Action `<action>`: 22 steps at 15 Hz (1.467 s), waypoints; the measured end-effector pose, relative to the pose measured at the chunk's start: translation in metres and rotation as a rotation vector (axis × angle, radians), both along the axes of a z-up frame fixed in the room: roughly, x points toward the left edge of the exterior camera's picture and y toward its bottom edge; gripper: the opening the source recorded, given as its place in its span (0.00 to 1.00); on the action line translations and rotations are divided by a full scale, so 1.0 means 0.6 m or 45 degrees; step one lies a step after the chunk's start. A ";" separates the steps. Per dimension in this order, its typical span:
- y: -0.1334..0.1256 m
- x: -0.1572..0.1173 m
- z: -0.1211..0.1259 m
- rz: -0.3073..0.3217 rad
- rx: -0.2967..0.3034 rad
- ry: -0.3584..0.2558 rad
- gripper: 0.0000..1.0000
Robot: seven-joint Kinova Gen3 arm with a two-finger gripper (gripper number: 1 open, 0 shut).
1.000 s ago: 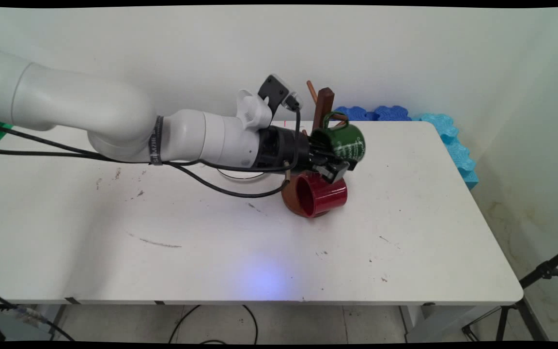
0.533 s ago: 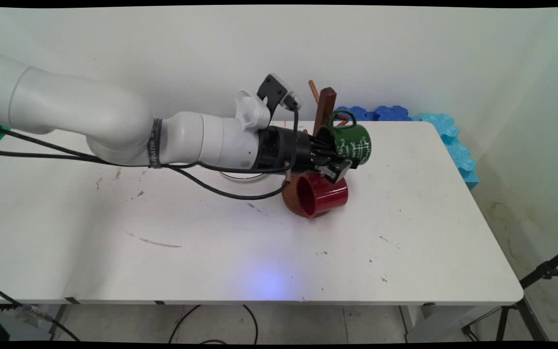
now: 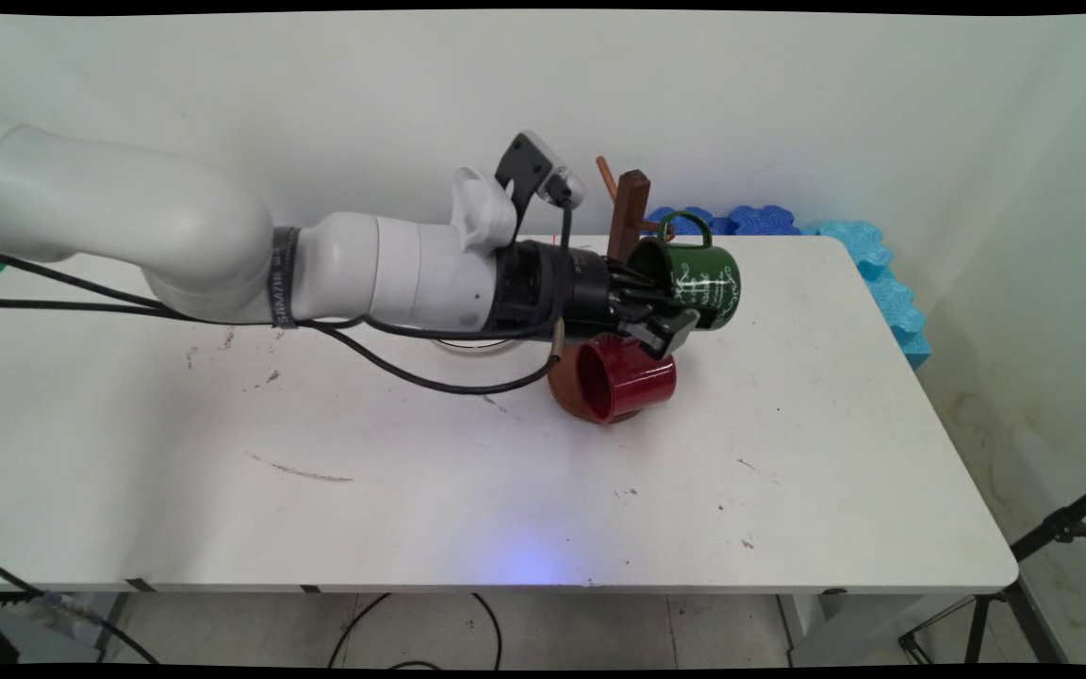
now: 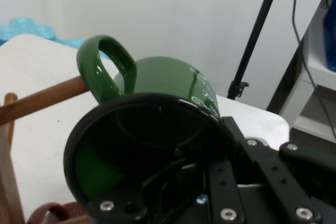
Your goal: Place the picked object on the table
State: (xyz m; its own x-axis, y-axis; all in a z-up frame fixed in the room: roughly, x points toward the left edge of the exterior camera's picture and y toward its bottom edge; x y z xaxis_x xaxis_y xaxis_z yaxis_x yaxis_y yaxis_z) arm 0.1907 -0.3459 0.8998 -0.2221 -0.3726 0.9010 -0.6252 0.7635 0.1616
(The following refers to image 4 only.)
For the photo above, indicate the white shelf unit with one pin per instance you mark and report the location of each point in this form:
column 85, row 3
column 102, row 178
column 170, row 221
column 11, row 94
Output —
column 315, row 95

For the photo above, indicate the brown wooden mug tree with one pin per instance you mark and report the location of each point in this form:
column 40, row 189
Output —
column 39, row 98

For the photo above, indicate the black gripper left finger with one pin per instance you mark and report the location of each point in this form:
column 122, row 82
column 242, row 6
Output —
column 225, row 197

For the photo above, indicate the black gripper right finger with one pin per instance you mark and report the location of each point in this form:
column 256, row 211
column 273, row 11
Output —
column 286, row 171

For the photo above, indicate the red ceramic mug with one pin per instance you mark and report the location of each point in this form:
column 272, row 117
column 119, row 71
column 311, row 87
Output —
column 55, row 211

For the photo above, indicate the blue object on shelf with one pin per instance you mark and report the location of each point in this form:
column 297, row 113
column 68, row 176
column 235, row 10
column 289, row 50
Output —
column 331, row 40

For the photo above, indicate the light blue foam mat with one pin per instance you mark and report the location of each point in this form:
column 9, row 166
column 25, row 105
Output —
column 29, row 28

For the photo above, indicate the black tripod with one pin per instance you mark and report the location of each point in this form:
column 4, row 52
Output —
column 258, row 30

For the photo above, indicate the green ceramic mug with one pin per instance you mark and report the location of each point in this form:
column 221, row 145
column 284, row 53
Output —
column 168, row 77

